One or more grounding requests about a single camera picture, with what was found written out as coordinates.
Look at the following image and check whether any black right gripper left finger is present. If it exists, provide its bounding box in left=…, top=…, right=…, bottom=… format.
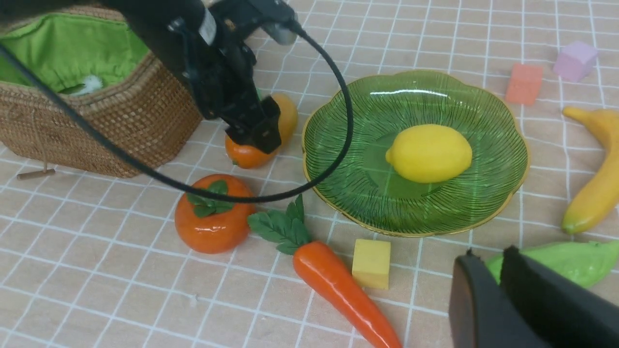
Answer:
left=448, top=250, right=551, bottom=348

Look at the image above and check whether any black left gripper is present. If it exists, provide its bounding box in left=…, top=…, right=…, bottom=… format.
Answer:
left=169, top=0, right=281, bottom=154

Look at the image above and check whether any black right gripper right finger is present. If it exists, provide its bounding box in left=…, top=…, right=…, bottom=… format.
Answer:
left=500, top=246, right=619, bottom=348

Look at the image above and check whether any orange mango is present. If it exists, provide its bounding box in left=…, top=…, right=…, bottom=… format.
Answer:
left=224, top=93, right=298, bottom=169

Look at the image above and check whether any green bitter gourd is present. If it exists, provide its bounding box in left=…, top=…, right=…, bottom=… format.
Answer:
left=485, top=240, right=619, bottom=290

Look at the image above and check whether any orange persimmon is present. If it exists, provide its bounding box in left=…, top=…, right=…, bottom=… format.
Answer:
left=174, top=193, right=256, bottom=255

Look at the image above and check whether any orange carrot with leaves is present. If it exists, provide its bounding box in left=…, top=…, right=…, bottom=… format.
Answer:
left=247, top=195, right=402, bottom=348

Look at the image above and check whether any yellow banana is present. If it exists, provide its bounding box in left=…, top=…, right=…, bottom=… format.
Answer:
left=561, top=107, right=619, bottom=235

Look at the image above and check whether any yellow lemon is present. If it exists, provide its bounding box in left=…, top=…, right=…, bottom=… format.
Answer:
left=385, top=124, right=473, bottom=184

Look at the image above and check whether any yellow foam cube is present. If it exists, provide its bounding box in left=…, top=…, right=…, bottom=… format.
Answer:
left=352, top=239, right=391, bottom=290

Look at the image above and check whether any green glass plate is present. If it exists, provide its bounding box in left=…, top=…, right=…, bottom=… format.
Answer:
left=314, top=70, right=530, bottom=236

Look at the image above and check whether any checkered tablecloth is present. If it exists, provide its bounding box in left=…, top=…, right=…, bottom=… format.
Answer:
left=0, top=0, right=619, bottom=348

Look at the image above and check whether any woven wicker basket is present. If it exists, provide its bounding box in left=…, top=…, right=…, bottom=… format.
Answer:
left=1, top=6, right=203, bottom=177

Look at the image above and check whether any orange foam cube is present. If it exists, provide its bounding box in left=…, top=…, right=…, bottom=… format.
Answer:
left=505, top=63, right=544, bottom=106

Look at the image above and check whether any wooden basket toggle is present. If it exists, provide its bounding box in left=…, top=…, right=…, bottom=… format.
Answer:
left=16, top=168, right=56, bottom=180

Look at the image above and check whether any pink foam cube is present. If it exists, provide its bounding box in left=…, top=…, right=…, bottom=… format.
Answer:
left=553, top=41, right=598, bottom=82

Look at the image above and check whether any black camera cable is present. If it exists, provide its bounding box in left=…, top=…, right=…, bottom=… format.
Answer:
left=0, top=24, right=354, bottom=204

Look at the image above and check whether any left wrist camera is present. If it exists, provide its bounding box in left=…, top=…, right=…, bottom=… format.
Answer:
left=220, top=0, right=300, bottom=46

